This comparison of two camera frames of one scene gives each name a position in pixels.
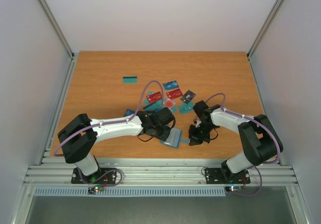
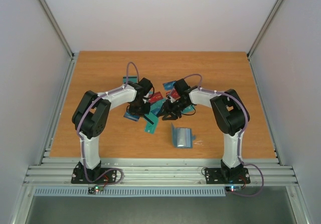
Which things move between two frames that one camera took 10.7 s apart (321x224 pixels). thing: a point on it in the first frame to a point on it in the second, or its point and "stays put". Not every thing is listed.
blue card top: [170, 85] stays put
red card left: [154, 97] stays put
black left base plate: [106, 176] stays put
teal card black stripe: [130, 79] stays put
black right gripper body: [196, 137] to [172, 107]
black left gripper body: [161, 135] to [138, 107]
